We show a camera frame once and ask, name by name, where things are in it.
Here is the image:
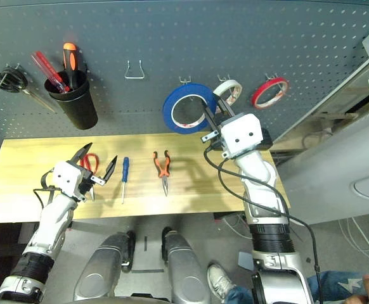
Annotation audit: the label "black plastic cup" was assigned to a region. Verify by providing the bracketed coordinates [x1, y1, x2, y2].
[44, 70, 99, 130]

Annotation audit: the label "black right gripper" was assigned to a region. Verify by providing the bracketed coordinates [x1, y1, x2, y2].
[201, 94, 236, 150]

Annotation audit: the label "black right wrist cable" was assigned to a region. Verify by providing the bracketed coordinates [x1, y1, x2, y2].
[203, 147, 323, 304]

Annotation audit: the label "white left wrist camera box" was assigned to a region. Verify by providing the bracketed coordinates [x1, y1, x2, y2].
[51, 160, 87, 202]

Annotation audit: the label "grey metal pegboard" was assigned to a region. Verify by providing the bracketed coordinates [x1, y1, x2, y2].
[0, 0, 369, 143]

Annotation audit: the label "orange black needle-nose pliers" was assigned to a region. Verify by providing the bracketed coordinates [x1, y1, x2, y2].
[153, 150, 172, 197]

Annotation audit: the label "clear red handled screwdriver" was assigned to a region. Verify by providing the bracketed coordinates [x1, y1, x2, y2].
[30, 51, 70, 94]

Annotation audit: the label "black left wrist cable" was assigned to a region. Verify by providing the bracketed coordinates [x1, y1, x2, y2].
[33, 169, 62, 210]

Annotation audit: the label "white floor cables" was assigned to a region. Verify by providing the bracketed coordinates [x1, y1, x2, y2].
[338, 217, 369, 263]

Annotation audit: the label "blue jeans leg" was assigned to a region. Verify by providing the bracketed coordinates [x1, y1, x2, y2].
[225, 270, 369, 304]

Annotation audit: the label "blue tape roll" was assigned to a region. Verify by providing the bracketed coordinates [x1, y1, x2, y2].
[162, 82, 217, 136]

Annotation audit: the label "white sneaker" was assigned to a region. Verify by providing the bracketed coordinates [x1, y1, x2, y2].
[207, 264, 236, 300]

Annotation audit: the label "cream white tape roll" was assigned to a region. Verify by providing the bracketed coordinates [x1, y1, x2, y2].
[212, 79, 244, 107]

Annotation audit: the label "silver right robot leg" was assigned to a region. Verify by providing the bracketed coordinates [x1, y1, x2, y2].
[161, 227, 210, 304]

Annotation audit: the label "red handled scissors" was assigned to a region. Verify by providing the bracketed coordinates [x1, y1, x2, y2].
[80, 153, 100, 202]

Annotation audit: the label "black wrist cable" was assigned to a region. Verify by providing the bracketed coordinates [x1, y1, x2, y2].
[33, 169, 62, 210]
[203, 147, 323, 304]

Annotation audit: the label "orange black handled screwdriver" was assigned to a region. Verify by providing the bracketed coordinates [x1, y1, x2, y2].
[62, 42, 81, 91]

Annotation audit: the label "silver robot leg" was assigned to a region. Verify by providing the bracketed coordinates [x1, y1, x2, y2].
[161, 227, 210, 304]
[73, 232, 136, 301]

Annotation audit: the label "light grey cabinet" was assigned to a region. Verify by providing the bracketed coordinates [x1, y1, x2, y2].
[279, 104, 369, 225]

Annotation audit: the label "black looped cable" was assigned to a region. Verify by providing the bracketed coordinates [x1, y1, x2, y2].
[302, 129, 334, 150]

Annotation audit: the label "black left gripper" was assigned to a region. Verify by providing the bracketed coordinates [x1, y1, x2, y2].
[71, 142, 119, 200]

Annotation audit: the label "black handled scissors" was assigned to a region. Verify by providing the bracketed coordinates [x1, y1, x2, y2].
[0, 64, 58, 113]

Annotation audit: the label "silver left robot leg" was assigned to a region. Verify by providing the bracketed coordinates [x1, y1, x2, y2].
[73, 232, 136, 301]

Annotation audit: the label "blue handled screwdriver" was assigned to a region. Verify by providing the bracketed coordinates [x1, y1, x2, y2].
[120, 156, 131, 205]

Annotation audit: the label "silver wire pliers holder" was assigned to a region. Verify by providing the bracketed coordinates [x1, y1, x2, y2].
[124, 59, 146, 79]

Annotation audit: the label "red tape roll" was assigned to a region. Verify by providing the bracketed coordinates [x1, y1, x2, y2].
[250, 77, 290, 110]

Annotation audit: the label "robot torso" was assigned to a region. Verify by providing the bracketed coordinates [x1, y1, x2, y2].
[86, 294, 176, 304]

